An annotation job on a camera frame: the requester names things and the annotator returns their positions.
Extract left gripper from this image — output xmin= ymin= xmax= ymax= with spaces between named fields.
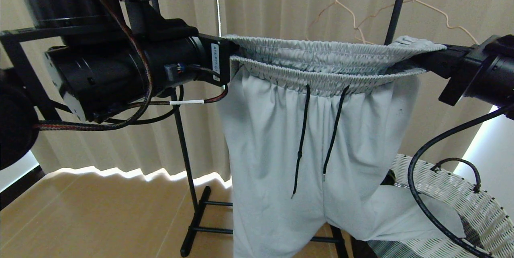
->
xmin=43 ymin=33 xmax=238 ymax=125

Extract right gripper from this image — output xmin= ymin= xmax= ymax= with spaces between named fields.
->
xmin=439 ymin=35 xmax=514 ymax=108

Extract pink clothes hanger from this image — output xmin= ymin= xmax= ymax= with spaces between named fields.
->
xmin=355 ymin=0 xmax=481 ymax=46
xmin=306 ymin=0 xmax=379 ymax=46

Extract pale grey shorts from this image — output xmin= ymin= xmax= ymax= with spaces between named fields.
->
xmin=217 ymin=35 xmax=467 ymax=258

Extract white laundry basket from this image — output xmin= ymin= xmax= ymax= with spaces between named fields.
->
xmin=367 ymin=154 xmax=514 ymax=258

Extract beige curtain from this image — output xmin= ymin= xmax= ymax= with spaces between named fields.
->
xmin=0 ymin=0 xmax=514 ymax=226

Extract black cable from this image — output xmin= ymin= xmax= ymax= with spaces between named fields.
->
xmin=407 ymin=104 xmax=514 ymax=258
xmin=102 ymin=85 xmax=185 ymax=126

